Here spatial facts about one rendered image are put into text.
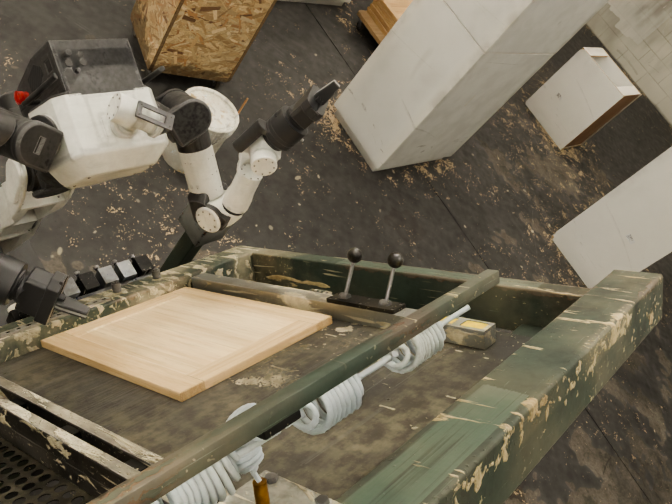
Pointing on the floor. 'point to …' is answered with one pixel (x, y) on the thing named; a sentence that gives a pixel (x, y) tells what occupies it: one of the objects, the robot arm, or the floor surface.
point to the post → (182, 252)
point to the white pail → (222, 110)
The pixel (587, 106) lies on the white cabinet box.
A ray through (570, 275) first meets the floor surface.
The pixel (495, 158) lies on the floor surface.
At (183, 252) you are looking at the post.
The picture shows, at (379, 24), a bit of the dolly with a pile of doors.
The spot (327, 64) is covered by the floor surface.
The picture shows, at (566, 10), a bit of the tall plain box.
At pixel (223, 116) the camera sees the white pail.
